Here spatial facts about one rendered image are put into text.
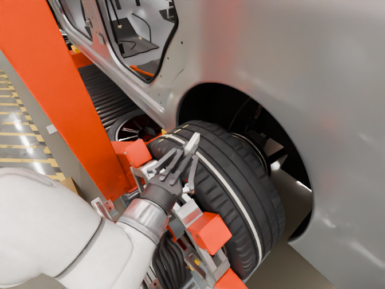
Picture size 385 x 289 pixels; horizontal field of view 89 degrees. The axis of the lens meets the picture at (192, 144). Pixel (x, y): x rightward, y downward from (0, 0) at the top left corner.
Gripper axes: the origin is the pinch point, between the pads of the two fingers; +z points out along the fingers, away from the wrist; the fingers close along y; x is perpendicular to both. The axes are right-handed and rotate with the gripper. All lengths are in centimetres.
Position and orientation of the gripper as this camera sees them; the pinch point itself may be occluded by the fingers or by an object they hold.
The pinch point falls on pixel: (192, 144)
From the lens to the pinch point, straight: 54.0
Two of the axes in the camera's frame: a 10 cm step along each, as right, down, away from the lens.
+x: 0.1, -6.7, -7.4
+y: 9.1, 3.2, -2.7
